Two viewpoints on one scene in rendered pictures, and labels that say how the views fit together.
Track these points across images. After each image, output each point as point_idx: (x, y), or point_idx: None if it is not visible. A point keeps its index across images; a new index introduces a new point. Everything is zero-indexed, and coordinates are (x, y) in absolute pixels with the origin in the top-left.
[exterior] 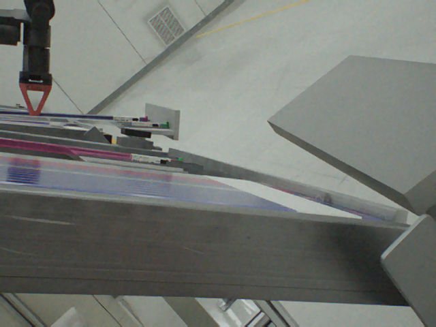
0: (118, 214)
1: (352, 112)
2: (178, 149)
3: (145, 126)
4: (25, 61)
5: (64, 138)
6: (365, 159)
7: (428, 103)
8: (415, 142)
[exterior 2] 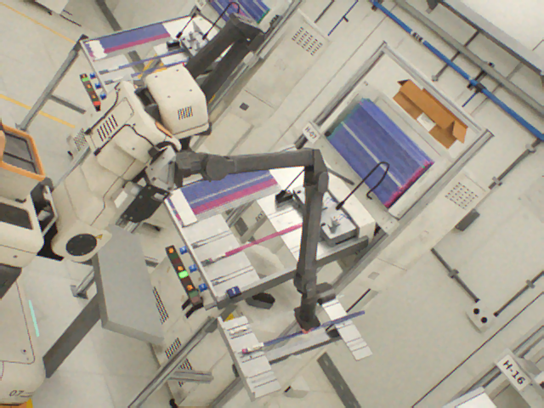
0: None
1: (132, 278)
2: (212, 286)
3: (237, 325)
4: None
5: (261, 280)
6: (140, 255)
7: (114, 246)
8: (127, 242)
